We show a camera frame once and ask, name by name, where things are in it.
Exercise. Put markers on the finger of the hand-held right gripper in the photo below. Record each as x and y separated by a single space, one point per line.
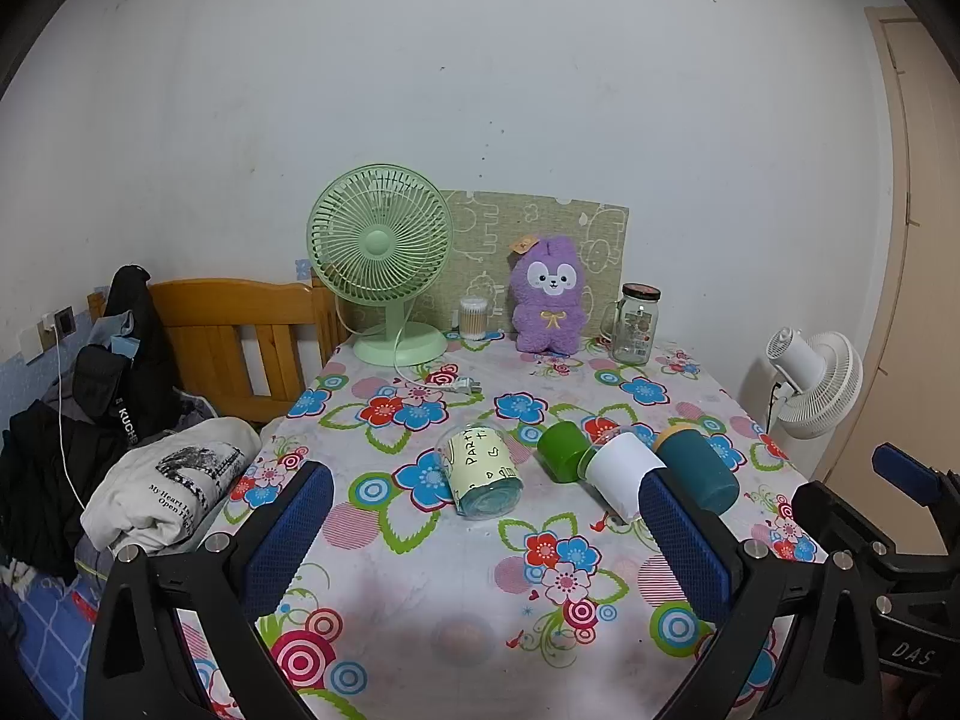
847 521
904 471

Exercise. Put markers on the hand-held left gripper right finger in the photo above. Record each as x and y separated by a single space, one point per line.
682 540

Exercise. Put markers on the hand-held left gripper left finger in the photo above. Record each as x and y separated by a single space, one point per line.
289 532

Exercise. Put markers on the pale green printed cup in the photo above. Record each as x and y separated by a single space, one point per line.
480 465

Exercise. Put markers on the teal cup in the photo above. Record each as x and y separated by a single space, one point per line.
697 465

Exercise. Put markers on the white cup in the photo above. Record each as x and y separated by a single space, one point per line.
619 469

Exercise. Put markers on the white standing fan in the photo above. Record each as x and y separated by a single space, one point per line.
821 382

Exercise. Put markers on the white printed shirt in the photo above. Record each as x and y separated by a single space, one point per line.
172 487

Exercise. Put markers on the floral tablecloth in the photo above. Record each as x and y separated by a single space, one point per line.
465 600

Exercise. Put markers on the glass jar with lid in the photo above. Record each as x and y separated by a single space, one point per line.
634 326

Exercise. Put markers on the black bag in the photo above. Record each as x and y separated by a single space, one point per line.
124 382

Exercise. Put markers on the wooden chair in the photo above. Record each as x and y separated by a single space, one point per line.
217 315

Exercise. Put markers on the beige door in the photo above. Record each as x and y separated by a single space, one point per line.
926 240

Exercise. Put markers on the blue bedsheet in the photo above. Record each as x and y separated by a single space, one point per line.
52 630

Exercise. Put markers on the dark clothing pile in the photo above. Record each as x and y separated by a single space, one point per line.
37 480

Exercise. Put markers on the purple plush toy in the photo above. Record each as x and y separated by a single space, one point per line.
547 307

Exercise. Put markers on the cotton swab container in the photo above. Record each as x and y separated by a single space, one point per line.
473 319

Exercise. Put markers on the green desk fan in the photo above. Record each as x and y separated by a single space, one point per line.
375 240

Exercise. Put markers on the green patterned board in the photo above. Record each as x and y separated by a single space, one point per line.
525 217

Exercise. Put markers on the black wall socket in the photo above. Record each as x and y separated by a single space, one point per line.
66 320

